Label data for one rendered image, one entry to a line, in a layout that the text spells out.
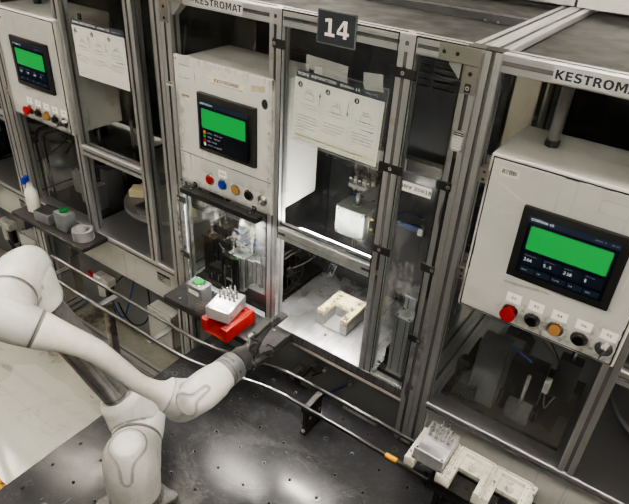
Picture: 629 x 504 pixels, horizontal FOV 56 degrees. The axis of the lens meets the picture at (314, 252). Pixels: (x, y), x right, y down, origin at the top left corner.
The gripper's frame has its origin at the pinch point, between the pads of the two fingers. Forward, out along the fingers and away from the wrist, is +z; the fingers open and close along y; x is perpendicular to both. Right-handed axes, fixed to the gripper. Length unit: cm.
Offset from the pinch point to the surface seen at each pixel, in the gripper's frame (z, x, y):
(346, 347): 27.3, -10.1, -21.4
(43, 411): -19, 133, -112
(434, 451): 4, -56, -20
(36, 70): 18, 141, 50
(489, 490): 5, -74, -25
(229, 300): 10.8, 31.4, -10.3
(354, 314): 37.9, -6.2, -14.7
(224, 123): 18, 38, 54
